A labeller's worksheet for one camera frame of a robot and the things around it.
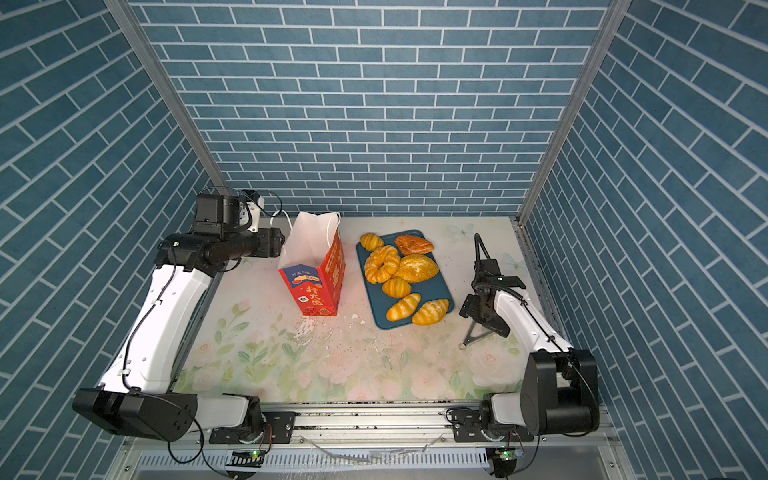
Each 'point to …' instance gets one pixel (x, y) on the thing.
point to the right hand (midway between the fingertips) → (479, 316)
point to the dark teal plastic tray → (380, 302)
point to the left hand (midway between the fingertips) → (271, 235)
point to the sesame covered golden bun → (416, 268)
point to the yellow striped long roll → (403, 308)
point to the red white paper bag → (312, 264)
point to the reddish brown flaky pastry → (409, 245)
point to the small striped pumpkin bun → (396, 288)
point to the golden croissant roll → (430, 312)
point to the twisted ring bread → (382, 264)
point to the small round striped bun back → (371, 242)
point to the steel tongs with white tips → (470, 338)
